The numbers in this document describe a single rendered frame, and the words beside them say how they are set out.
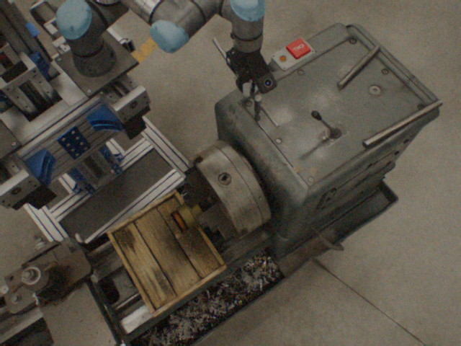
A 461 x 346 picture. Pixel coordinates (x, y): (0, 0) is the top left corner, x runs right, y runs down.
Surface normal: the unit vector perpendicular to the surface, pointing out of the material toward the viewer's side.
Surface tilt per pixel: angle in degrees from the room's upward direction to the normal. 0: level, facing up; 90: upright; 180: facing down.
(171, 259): 0
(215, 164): 13
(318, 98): 0
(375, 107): 0
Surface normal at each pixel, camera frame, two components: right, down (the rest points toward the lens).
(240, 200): 0.30, 0.13
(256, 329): -0.04, -0.39
